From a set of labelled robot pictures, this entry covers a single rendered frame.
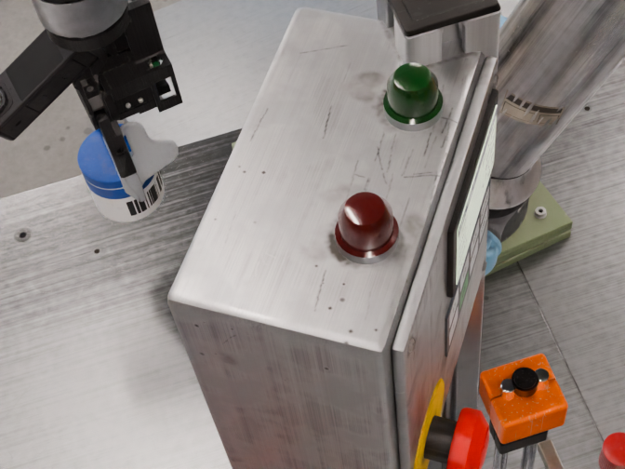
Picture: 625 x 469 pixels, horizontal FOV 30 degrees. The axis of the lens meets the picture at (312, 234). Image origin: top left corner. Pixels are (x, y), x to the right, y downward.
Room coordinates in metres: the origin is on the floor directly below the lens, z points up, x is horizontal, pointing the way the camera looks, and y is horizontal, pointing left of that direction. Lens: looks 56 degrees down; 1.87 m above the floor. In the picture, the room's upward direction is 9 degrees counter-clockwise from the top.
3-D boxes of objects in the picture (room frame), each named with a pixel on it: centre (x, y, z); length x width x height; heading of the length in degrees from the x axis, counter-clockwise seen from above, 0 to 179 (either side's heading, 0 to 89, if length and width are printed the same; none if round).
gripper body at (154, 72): (0.71, 0.15, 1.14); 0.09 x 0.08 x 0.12; 108
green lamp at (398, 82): (0.32, -0.05, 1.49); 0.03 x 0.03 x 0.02
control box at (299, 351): (0.30, -0.02, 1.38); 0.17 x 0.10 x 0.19; 154
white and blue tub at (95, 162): (0.70, 0.17, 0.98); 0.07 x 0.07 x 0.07
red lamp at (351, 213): (0.26, -0.02, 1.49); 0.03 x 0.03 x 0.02
